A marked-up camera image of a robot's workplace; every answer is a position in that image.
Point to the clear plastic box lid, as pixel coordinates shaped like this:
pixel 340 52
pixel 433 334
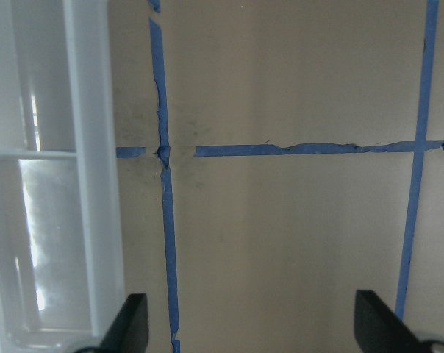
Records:
pixel 61 262

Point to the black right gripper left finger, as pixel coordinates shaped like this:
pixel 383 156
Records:
pixel 129 332

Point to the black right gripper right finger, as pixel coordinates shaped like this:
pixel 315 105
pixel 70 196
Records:
pixel 378 329

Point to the brown paper table cover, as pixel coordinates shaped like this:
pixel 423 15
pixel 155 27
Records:
pixel 266 169

